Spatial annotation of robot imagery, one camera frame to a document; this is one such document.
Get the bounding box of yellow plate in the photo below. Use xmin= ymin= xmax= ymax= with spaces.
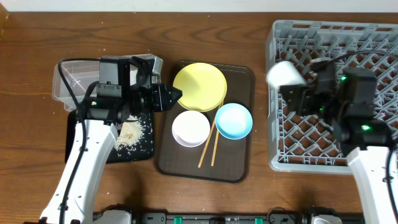
xmin=173 ymin=62 xmax=228 ymax=112

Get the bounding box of wooden chopstick left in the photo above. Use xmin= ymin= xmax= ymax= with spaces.
xmin=198 ymin=101 xmax=223 ymax=168

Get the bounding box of dark brown serving tray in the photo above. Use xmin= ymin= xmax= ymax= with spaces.
xmin=154 ymin=63 xmax=256 ymax=183

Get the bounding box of white bowl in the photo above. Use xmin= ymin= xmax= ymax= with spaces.
xmin=172 ymin=111 xmax=210 ymax=147

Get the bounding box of pile of rice grains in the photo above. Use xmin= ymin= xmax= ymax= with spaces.
xmin=114 ymin=115 xmax=154 ymax=157

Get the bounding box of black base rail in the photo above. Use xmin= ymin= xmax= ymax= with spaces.
xmin=93 ymin=205 xmax=364 ymax=224

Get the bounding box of grey plastic dishwasher rack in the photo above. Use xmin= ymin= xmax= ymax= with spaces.
xmin=266 ymin=20 xmax=397 ymax=175

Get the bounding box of clear plastic waste bin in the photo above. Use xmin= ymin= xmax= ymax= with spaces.
xmin=52 ymin=54 xmax=164 ymax=111

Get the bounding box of light blue bowl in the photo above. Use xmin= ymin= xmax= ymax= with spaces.
xmin=215 ymin=103 xmax=253 ymax=140

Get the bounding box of black waste tray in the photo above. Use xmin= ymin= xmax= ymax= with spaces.
xmin=65 ymin=110 xmax=154 ymax=169

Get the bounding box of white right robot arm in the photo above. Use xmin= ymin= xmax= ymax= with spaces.
xmin=267 ymin=62 xmax=397 ymax=223

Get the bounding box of pale green cup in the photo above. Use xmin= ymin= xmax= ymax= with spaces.
xmin=266 ymin=61 xmax=307 ymax=90

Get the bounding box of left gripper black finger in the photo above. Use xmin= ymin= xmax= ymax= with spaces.
xmin=160 ymin=83 xmax=182 ymax=95
xmin=160 ymin=93 xmax=180 ymax=111

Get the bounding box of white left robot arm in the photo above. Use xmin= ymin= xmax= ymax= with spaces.
xmin=39 ymin=82 xmax=183 ymax=223

